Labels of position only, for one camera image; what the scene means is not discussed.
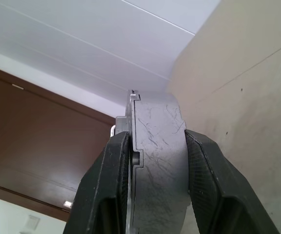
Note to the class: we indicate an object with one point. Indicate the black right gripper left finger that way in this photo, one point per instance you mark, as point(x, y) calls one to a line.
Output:
point(99, 185)

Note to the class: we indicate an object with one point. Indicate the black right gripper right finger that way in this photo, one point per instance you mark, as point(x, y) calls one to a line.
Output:
point(218, 185)

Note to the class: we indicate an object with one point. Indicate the silver motor housing copper windings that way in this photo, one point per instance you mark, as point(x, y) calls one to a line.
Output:
point(160, 146)

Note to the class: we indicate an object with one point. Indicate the silver door hinge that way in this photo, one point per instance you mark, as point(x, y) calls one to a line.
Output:
point(18, 85)
point(68, 203)

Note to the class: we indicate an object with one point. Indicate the brown wooden door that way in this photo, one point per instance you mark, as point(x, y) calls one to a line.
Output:
point(33, 134)

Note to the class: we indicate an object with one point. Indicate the white wall switch plate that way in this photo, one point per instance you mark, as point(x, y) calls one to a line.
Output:
point(34, 223)

